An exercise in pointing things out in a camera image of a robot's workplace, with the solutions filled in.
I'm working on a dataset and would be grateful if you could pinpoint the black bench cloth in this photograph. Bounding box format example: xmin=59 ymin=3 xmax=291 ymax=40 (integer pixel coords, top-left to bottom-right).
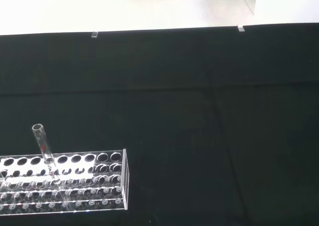
xmin=0 ymin=22 xmax=319 ymax=226

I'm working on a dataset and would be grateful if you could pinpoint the clear test tube rack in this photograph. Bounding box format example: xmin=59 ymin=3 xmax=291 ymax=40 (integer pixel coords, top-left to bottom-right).
xmin=0 ymin=148 xmax=131 ymax=216

